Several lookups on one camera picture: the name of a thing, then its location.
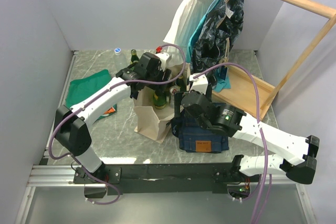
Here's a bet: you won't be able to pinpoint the green glass bottle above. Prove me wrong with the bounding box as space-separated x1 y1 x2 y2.
130 49 139 64
176 75 186 92
153 90 167 110

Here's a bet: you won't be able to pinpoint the clear bottle blue cap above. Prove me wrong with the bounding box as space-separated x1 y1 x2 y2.
113 48 128 77

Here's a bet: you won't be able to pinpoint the beige canvas tote bag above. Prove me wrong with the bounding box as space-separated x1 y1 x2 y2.
132 58 191 144

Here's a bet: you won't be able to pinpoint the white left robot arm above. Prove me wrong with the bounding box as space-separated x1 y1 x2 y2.
51 52 171 183

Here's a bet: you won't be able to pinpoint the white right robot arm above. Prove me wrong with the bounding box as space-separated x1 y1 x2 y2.
172 91 320 185

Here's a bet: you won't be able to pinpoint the silver can red tab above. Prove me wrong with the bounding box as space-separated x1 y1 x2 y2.
169 86 180 96

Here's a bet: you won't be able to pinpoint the folded blue jeans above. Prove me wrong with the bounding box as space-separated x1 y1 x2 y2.
171 117 229 153

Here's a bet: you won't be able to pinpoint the teal garment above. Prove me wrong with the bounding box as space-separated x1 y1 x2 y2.
187 0 232 93

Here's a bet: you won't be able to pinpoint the wooden clothes rack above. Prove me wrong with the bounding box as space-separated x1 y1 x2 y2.
185 0 336 120

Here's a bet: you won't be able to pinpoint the white pleated garment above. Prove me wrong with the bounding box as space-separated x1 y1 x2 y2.
163 0 212 54

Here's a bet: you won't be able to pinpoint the green t-shirt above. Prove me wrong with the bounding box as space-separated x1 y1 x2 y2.
65 69 112 108

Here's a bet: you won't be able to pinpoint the black base bar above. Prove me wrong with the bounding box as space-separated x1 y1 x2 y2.
73 163 259 199

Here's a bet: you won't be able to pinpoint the dark patterned shirt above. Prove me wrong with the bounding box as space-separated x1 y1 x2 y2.
187 0 244 74

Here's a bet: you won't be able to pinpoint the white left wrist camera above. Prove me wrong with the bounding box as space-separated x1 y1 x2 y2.
155 52 171 71

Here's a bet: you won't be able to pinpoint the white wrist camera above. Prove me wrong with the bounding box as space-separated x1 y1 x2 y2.
189 74 208 94
155 52 171 71

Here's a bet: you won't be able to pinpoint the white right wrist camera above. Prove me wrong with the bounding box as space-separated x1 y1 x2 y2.
189 74 208 94

